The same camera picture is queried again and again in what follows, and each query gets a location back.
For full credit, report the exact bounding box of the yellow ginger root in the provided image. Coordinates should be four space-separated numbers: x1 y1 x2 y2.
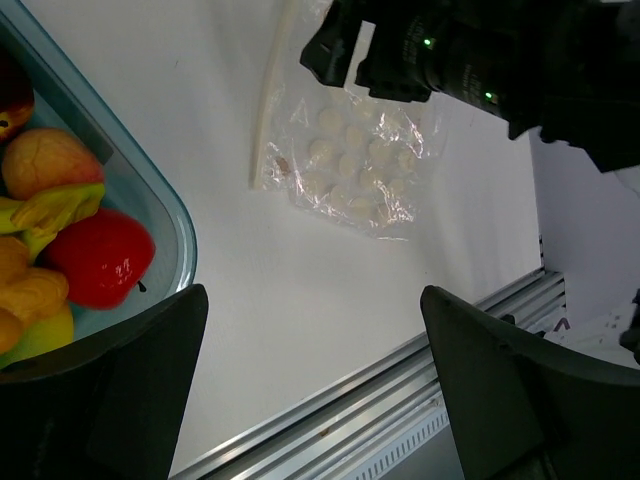
1 236 69 354

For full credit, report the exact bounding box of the yellow banana bunch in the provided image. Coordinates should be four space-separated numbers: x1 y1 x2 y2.
1 183 106 354

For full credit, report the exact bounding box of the teal plastic fruit basket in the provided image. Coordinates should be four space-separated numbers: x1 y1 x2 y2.
1 1 197 341

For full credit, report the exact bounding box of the bright red apple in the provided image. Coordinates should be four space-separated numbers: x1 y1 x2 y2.
40 207 156 310

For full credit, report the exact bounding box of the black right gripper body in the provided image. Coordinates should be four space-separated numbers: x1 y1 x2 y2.
300 1 542 139

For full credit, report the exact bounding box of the clear dotted zip bag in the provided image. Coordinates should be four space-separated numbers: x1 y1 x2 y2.
251 1 451 240

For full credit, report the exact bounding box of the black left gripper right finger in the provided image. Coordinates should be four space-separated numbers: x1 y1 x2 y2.
420 286 639 479

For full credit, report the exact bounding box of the peach coloured fruit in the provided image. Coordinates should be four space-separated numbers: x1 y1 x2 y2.
1 128 104 200

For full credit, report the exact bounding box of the aluminium table rail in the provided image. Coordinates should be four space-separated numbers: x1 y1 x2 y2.
169 268 566 479

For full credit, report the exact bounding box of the dark red apple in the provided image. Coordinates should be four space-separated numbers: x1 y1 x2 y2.
0 47 35 143

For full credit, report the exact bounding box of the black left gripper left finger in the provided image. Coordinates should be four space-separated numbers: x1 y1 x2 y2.
1 284 208 479

